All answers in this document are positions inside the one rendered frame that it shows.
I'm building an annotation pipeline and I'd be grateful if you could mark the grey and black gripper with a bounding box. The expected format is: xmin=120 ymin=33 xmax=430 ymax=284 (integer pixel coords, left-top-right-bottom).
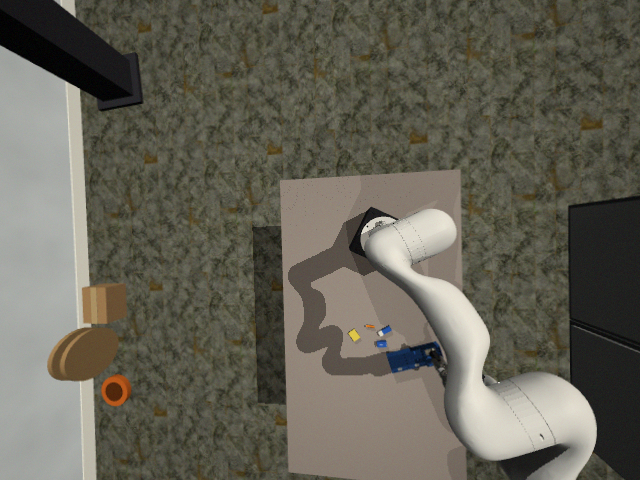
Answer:
xmin=429 ymin=350 xmax=447 ymax=379

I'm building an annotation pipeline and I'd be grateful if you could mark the blue and white eraser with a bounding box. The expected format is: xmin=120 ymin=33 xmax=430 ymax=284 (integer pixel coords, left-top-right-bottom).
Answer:
xmin=378 ymin=326 xmax=392 ymax=337

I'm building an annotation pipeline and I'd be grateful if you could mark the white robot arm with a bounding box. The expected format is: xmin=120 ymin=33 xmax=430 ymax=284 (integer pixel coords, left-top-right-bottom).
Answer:
xmin=360 ymin=209 xmax=597 ymax=480

